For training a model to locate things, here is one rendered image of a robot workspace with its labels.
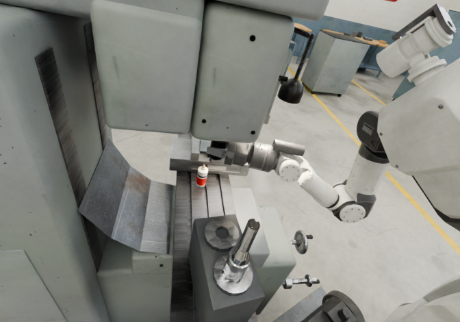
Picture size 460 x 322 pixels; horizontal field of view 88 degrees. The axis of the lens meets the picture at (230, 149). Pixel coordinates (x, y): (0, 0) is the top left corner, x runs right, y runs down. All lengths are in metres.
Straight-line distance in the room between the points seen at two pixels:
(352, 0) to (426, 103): 7.94
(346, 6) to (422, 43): 7.76
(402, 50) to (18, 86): 0.69
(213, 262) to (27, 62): 0.52
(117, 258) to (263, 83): 0.82
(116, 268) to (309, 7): 0.98
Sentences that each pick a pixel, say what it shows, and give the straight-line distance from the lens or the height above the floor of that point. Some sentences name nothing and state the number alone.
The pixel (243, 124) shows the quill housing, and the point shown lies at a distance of 0.60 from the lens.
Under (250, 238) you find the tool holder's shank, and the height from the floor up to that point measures 1.30.
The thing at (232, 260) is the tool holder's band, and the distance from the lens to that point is 0.53.
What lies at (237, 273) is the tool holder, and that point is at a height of 1.19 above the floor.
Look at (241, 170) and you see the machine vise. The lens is 1.06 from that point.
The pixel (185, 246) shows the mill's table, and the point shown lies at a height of 0.95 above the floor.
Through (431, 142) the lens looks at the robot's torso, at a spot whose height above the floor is 1.51.
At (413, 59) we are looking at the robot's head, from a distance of 0.63.
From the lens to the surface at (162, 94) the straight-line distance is 0.52.
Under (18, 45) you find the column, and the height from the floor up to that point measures 1.53.
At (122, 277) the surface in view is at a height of 0.72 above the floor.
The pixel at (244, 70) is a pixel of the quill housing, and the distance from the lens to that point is 0.53.
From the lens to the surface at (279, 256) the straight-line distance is 1.14.
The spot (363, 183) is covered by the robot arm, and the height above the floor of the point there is 1.24.
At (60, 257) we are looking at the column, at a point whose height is 1.01.
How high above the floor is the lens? 1.68
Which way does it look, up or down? 36 degrees down
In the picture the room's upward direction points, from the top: 14 degrees clockwise
